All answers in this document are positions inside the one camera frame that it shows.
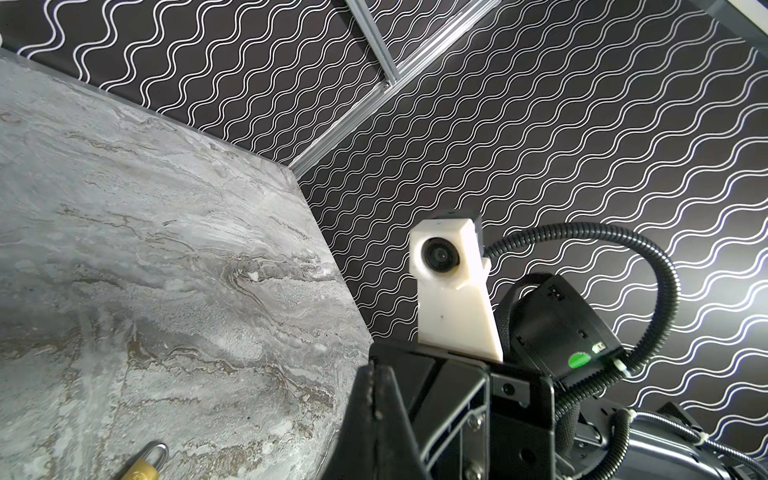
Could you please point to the brass padlock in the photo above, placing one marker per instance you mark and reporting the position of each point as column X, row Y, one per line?
column 149, row 463

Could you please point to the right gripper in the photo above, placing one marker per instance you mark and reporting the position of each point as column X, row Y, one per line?
column 473, row 418

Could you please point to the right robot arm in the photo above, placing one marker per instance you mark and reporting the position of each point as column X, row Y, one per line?
column 546, row 326

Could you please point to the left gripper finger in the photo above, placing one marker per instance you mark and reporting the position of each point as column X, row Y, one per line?
column 376, row 440

